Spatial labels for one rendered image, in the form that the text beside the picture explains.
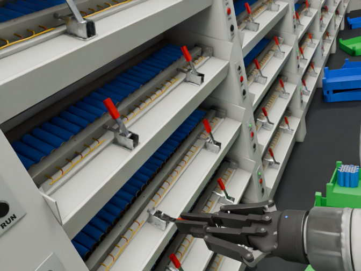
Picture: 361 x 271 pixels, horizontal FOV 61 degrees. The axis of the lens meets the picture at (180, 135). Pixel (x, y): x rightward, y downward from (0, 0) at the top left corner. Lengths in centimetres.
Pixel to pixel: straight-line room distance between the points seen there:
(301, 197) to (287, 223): 95
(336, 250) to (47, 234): 36
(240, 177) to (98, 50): 67
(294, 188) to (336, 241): 103
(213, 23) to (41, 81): 54
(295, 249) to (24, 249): 35
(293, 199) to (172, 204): 82
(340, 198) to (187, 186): 66
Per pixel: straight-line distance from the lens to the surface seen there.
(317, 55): 230
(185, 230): 60
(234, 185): 98
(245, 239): 53
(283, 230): 48
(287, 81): 162
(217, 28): 85
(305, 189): 146
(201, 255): 82
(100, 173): 50
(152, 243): 62
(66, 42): 47
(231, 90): 90
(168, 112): 62
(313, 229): 46
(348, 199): 122
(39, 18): 50
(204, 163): 77
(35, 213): 42
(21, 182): 40
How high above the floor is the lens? 96
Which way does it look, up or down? 27 degrees down
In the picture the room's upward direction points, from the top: 18 degrees counter-clockwise
